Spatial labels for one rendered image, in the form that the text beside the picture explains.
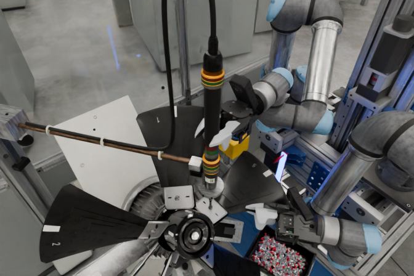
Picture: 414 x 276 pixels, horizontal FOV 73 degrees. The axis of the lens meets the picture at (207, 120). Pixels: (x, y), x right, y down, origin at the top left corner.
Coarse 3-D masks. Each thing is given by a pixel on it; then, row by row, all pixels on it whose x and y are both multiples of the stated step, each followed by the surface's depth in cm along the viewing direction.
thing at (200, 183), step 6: (192, 156) 72; (192, 162) 71; (192, 168) 71; (198, 168) 70; (192, 174) 72; (198, 174) 71; (204, 174) 75; (198, 180) 73; (204, 180) 76; (198, 186) 75; (204, 186) 76; (222, 186) 76; (204, 192) 74; (210, 192) 74; (216, 192) 74
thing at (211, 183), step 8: (208, 40) 48; (216, 40) 48; (208, 48) 49; (216, 48) 49; (208, 56) 49; (216, 56) 49; (208, 64) 50; (216, 64) 50; (216, 72) 51; (208, 176) 71; (216, 176) 72; (208, 184) 73; (216, 184) 75
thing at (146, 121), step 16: (144, 112) 82; (160, 112) 82; (192, 112) 81; (144, 128) 82; (160, 128) 81; (176, 128) 81; (192, 128) 80; (160, 144) 81; (176, 144) 80; (192, 144) 79; (160, 160) 81; (160, 176) 81; (176, 176) 79; (192, 176) 78
